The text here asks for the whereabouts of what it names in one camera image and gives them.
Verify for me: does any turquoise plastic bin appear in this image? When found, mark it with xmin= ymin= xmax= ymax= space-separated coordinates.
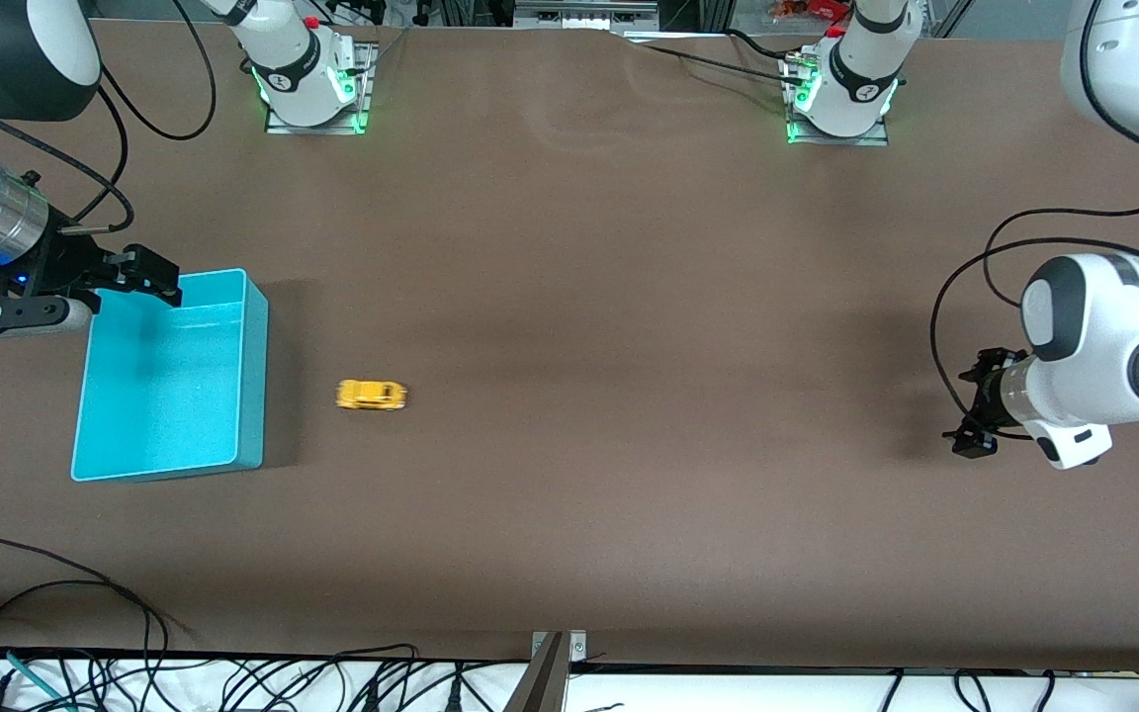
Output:
xmin=70 ymin=267 xmax=269 ymax=484

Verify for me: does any teal cable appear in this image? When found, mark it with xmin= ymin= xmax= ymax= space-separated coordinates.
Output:
xmin=0 ymin=645 xmax=71 ymax=712

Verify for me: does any aluminium frame strut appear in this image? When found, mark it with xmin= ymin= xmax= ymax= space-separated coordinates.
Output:
xmin=925 ymin=0 xmax=976 ymax=39

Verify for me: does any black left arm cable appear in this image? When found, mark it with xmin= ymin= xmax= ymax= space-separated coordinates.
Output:
xmin=929 ymin=0 xmax=1139 ymax=428

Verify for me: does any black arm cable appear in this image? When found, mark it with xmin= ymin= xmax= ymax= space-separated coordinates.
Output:
xmin=929 ymin=0 xmax=1139 ymax=428
xmin=0 ymin=0 xmax=219 ymax=233

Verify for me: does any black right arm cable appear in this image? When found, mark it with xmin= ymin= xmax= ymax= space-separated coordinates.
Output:
xmin=0 ymin=0 xmax=219 ymax=233

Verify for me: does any grey metal bracket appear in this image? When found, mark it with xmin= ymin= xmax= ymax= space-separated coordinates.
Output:
xmin=530 ymin=630 xmax=588 ymax=662

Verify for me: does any yellow beetle toy car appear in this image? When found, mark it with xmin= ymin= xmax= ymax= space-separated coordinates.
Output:
xmin=335 ymin=380 xmax=409 ymax=412

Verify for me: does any silver aluminium frame rail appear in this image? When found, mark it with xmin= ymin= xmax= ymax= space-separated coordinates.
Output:
xmin=513 ymin=0 xmax=661 ymax=33

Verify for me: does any dark metal strut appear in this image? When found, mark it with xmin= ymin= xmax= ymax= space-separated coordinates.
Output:
xmin=503 ymin=633 xmax=570 ymax=712

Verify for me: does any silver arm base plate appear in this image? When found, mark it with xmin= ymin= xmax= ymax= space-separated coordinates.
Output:
xmin=265 ymin=42 xmax=375 ymax=135
xmin=785 ymin=54 xmax=893 ymax=147

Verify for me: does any black base cable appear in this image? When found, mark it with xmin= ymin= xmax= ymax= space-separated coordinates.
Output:
xmin=629 ymin=30 xmax=808 ymax=85

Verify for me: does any red orange package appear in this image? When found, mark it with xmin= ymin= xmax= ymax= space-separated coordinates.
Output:
xmin=770 ymin=0 xmax=852 ymax=23

